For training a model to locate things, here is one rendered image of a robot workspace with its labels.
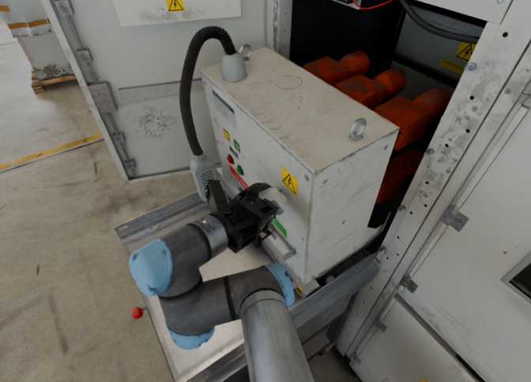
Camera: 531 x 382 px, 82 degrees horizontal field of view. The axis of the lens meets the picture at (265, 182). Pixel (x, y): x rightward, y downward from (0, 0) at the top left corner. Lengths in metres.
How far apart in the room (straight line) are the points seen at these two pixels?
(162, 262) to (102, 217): 2.03
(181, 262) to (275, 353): 0.19
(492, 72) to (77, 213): 2.48
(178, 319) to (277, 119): 0.43
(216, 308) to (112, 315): 1.54
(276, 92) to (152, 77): 0.51
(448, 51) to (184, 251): 1.21
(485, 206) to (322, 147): 0.34
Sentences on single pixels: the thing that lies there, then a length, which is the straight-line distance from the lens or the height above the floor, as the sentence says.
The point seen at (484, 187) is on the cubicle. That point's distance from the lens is 0.72.
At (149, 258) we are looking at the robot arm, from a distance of 0.49.
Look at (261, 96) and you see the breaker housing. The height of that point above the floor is 1.36.
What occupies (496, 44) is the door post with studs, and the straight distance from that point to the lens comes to 0.66.
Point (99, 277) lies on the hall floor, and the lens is 2.21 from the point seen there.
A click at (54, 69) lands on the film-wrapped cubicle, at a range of 4.37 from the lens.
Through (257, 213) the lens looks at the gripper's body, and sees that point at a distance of 0.58.
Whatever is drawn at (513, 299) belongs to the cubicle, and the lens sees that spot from 0.84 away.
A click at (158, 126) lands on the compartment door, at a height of 1.07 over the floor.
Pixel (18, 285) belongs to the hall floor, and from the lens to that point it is 2.44.
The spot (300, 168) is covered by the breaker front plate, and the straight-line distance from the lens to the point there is 0.59.
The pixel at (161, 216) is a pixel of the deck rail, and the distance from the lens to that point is 1.21.
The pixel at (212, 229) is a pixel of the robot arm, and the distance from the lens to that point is 0.54.
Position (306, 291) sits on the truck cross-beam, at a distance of 0.94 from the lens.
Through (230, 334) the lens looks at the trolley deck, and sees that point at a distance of 0.97.
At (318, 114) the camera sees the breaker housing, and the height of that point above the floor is 1.37.
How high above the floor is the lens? 1.74
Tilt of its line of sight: 45 degrees down
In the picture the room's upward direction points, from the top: straight up
